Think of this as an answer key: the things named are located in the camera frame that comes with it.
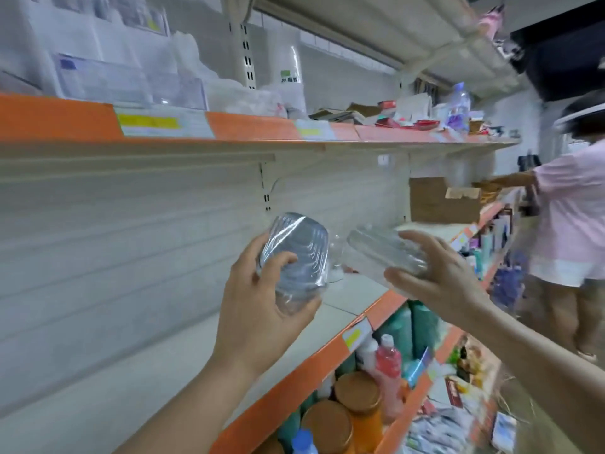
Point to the person's left hand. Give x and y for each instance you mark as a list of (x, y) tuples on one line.
[(246, 316)]

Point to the person's right hand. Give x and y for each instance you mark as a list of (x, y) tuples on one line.
[(449, 283)]

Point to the pink soap dish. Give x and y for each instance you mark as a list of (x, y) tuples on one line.
[(378, 246)]

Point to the grey soap dish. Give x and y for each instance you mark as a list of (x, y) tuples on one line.
[(302, 243)]

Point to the orange metal store shelving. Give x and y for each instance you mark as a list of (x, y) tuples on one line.
[(57, 118)]

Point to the person's right forearm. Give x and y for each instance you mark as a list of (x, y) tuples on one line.
[(539, 373)]

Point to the brown cardboard box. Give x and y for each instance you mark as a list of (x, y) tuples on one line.
[(440, 203)]

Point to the yellow shelf price label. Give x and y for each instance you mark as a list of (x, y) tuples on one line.
[(315, 130), (163, 122), (356, 335)]

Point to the row of assorted bottles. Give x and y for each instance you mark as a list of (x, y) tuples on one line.
[(490, 241)]

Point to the pink plastic bottle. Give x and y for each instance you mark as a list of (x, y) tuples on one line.
[(389, 383)]

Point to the brown can orange lid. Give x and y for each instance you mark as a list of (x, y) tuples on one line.
[(359, 411), (326, 430), (269, 446)]

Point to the blue plastic bottle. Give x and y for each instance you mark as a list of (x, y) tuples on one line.
[(304, 441)]

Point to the clear bottle blue cap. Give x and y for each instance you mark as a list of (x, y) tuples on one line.
[(457, 110)]

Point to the small white carton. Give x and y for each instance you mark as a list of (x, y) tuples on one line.
[(418, 107)]

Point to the brown paper package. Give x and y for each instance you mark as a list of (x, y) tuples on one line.
[(364, 108)]

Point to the black flat item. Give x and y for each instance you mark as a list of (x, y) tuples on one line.
[(331, 116)]

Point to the wrapped cup stack green label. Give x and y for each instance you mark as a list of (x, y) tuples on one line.
[(290, 75)]

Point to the clear plastic bag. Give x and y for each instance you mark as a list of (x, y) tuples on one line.
[(203, 71)]

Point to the pink plastic item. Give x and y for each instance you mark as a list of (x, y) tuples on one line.
[(491, 23)]

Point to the clear acrylic tray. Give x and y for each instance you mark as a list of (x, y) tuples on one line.
[(104, 82)]

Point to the white pen organizer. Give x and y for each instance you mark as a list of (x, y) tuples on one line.
[(57, 33)]

